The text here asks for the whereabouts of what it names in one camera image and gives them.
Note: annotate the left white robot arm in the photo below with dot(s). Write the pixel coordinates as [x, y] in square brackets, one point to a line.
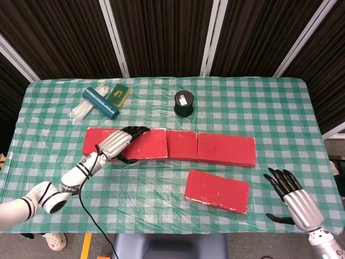
[16, 210]

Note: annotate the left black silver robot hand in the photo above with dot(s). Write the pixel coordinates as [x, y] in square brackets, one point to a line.
[116, 143]

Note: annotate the red brick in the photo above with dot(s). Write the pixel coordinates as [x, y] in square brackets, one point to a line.
[226, 149]
[151, 145]
[182, 145]
[93, 140]
[217, 191]

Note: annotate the green white checkered tablecloth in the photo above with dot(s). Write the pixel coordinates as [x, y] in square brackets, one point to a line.
[151, 199]

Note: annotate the white partition frame post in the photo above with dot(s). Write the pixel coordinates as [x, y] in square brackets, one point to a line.
[334, 130]
[302, 40]
[16, 58]
[213, 40]
[114, 40]

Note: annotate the bundle of clear straws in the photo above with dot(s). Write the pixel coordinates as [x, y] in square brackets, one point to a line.
[81, 110]

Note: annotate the green yellow sponge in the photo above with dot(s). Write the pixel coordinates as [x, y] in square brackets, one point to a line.
[118, 94]

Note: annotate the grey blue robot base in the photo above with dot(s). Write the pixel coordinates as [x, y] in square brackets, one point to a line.
[169, 246]

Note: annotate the blue cylindrical tube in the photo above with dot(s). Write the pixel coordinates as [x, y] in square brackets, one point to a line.
[101, 102]

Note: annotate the dark green mesh cup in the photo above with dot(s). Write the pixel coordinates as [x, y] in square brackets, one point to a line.
[183, 103]

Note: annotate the white clog shoe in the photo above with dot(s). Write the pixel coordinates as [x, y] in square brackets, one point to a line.
[55, 241]

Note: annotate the yellow floor tape strip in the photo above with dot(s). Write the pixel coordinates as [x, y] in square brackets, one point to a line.
[86, 246]

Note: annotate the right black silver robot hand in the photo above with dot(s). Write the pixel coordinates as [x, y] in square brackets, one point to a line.
[303, 207]

